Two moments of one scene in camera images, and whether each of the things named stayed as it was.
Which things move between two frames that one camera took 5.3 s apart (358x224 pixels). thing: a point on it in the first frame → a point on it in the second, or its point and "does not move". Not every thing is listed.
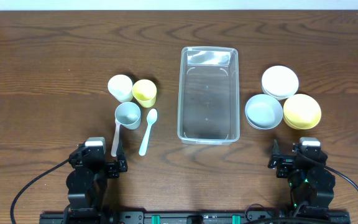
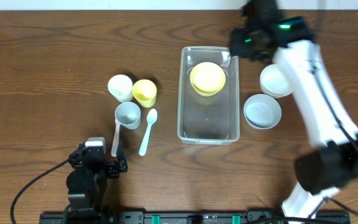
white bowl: x=279 y=82 does not move
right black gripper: x=286 y=162 → x=240 y=44
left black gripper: x=113 y=168 does not move
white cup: x=120 y=87 does not move
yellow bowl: x=302 y=112 → x=207 y=78
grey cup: x=128 y=115 does not move
